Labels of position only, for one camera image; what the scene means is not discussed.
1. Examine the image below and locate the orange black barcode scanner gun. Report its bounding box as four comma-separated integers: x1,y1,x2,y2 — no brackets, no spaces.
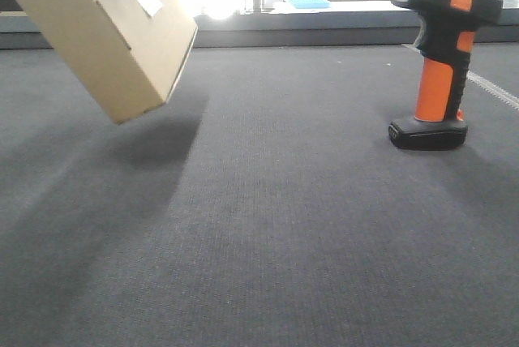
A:
388,0,503,150

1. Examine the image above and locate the blue flat tray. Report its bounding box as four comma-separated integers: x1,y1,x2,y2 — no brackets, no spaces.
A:
286,0,331,10

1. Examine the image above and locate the metal belt seam strip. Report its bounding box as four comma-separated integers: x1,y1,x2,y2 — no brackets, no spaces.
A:
467,71,519,111

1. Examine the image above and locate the brown cardboard package box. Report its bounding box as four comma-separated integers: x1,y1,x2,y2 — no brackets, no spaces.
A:
16,0,198,123

